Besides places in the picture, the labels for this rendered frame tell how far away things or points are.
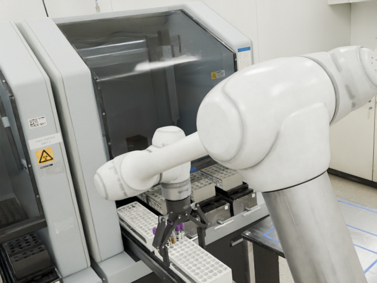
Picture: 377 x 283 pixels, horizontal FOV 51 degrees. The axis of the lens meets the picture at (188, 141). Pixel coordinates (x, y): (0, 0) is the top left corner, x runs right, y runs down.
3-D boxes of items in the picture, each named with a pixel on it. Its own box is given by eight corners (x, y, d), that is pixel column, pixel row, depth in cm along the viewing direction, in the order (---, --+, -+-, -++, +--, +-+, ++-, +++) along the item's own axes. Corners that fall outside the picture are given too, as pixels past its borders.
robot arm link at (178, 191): (196, 177, 114) (198, 195, 116) (179, 168, 121) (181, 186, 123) (169, 187, 110) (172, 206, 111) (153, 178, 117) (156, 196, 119)
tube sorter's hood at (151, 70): (73, 165, 182) (42, 24, 163) (181, 132, 213) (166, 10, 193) (119, 201, 141) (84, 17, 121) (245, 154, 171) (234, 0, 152)
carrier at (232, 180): (240, 182, 177) (239, 170, 176) (243, 183, 176) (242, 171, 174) (219, 190, 172) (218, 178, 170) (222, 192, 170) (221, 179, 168)
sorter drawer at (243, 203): (155, 173, 221) (152, 159, 218) (175, 166, 228) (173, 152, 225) (240, 220, 162) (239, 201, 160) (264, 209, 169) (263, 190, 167)
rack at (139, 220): (116, 223, 158) (114, 209, 156) (138, 214, 163) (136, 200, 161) (152, 254, 134) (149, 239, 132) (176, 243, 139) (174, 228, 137)
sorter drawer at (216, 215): (130, 182, 213) (128, 167, 211) (152, 174, 220) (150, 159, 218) (211, 234, 155) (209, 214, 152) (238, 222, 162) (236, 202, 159)
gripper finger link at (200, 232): (196, 227, 126) (198, 226, 127) (198, 245, 129) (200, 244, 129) (201, 230, 124) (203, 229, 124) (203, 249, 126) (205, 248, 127)
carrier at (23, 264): (50, 261, 134) (46, 246, 132) (51, 264, 133) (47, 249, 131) (14, 276, 128) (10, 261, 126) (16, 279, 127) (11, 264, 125)
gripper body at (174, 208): (171, 204, 112) (175, 232, 115) (195, 194, 116) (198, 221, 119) (158, 195, 118) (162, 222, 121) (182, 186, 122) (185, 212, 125)
